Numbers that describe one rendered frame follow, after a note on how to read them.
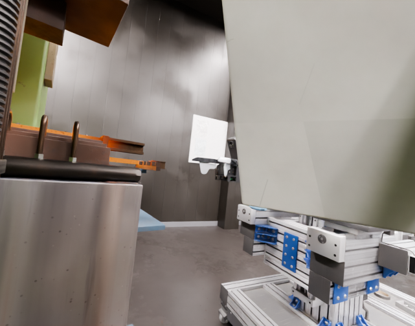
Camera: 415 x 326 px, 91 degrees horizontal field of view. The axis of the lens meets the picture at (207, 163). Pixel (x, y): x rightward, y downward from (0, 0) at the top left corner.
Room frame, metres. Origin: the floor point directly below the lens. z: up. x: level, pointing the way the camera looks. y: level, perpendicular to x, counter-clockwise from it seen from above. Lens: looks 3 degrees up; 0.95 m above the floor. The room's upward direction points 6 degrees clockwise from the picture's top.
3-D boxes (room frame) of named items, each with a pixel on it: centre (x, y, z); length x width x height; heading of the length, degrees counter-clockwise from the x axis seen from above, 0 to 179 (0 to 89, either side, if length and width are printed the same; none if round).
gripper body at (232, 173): (0.76, -0.10, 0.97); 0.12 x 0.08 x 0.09; 126
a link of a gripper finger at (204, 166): (0.76, 0.01, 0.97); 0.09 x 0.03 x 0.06; 90
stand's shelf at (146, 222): (0.98, 0.39, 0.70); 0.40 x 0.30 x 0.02; 35
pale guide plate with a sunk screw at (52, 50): (0.66, 0.54, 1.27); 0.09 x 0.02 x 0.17; 36
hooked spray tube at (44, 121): (0.34, 0.28, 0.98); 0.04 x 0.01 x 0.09; 36
